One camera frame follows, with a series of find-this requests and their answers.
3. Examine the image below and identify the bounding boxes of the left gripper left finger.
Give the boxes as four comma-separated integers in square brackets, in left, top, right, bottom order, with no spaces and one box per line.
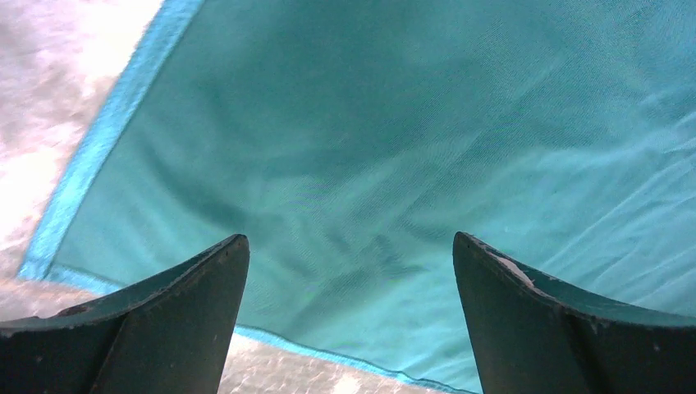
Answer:
[1,235,250,393]

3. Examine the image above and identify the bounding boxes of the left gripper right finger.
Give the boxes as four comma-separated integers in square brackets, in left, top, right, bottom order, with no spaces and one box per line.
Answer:
[453,232,695,394]

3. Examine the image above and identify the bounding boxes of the teal cloth napkin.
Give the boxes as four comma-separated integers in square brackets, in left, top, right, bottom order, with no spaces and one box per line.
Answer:
[19,1,695,393]

